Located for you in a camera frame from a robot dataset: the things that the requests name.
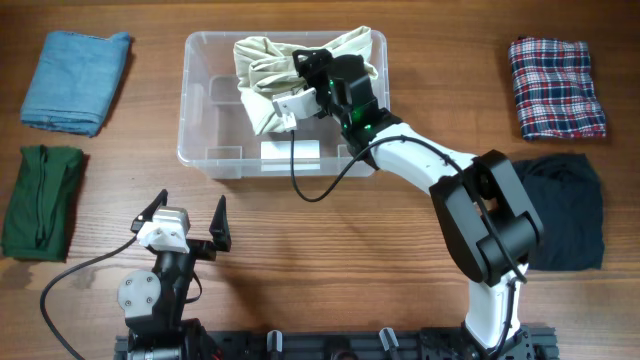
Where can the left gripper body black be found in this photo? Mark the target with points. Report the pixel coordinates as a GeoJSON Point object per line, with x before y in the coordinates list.
{"type": "Point", "coordinates": [202, 249]}

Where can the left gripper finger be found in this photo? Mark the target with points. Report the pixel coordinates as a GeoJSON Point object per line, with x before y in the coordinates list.
{"type": "Point", "coordinates": [147, 214]}
{"type": "Point", "coordinates": [219, 227]}

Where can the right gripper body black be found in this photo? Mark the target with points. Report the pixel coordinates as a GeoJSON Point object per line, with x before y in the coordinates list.
{"type": "Point", "coordinates": [327, 100]}

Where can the cream cloth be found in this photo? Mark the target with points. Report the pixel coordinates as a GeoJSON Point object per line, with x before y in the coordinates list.
{"type": "Point", "coordinates": [266, 68]}

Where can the red plaid cloth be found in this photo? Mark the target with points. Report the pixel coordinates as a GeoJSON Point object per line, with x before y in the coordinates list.
{"type": "Point", "coordinates": [553, 89]}

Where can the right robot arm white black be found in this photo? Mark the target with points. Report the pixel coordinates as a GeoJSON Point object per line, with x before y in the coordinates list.
{"type": "Point", "coordinates": [488, 221]}

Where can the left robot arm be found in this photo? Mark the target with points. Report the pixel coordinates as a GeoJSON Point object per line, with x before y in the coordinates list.
{"type": "Point", "coordinates": [153, 301]}

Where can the clear plastic storage container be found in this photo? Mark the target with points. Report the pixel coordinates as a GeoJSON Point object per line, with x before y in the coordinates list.
{"type": "Point", "coordinates": [215, 134]}

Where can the white label sticker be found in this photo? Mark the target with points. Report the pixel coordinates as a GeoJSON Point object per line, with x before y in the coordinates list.
{"type": "Point", "coordinates": [276, 155]}

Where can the folded dark green cloth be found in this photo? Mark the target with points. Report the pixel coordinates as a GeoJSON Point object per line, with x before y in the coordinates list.
{"type": "Point", "coordinates": [36, 218]}

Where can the folded light blue cloth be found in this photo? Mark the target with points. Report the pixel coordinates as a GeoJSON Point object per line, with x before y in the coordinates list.
{"type": "Point", "coordinates": [74, 82]}

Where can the folded black cloth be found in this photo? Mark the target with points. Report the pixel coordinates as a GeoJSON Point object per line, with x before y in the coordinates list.
{"type": "Point", "coordinates": [566, 193]}

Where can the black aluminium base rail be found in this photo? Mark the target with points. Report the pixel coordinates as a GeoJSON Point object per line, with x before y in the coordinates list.
{"type": "Point", "coordinates": [428, 343]}

